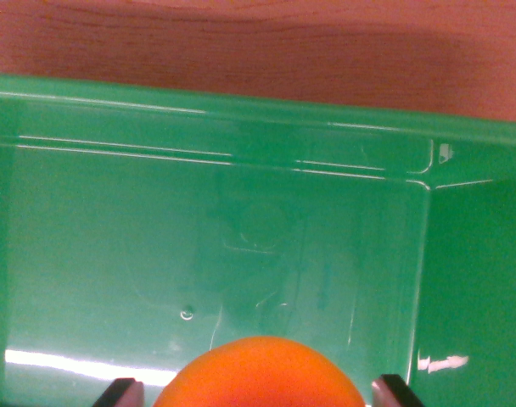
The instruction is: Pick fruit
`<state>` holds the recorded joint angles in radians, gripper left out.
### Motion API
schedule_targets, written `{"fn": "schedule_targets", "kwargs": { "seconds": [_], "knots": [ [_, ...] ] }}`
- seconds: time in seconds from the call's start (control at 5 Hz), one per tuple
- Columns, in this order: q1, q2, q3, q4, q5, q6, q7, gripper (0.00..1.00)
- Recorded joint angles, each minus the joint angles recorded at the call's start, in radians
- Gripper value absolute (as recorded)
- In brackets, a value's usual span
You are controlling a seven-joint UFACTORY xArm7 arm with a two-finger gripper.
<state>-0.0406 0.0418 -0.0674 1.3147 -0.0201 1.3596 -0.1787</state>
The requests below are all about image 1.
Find green plastic tray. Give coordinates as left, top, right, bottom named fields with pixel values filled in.
left=0, top=72, right=516, bottom=407

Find orange yellow apricot fruit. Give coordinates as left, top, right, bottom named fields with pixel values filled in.
left=152, top=336, right=368, bottom=407

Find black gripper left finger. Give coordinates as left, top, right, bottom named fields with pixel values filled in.
left=91, top=377, right=145, bottom=407

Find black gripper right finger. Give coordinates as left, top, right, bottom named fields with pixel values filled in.
left=371, top=373, right=427, bottom=407

